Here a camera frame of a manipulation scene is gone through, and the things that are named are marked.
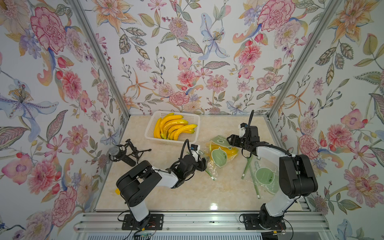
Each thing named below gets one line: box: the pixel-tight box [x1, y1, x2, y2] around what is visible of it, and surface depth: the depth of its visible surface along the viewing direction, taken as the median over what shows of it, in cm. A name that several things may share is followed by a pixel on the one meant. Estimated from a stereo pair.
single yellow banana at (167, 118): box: [159, 115, 184, 133], surface depth 102 cm
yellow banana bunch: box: [154, 112, 198, 141], surface depth 104 cm
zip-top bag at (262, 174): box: [241, 155, 280, 199], surface depth 91 cm
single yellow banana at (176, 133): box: [173, 124, 198, 141], surface depth 103 cm
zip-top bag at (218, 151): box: [205, 135, 239, 181], surface depth 86 cm
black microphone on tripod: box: [108, 138, 152, 167], surface depth 82 cm
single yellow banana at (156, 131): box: [153, 117, 162, 139], surface depth 103 cm
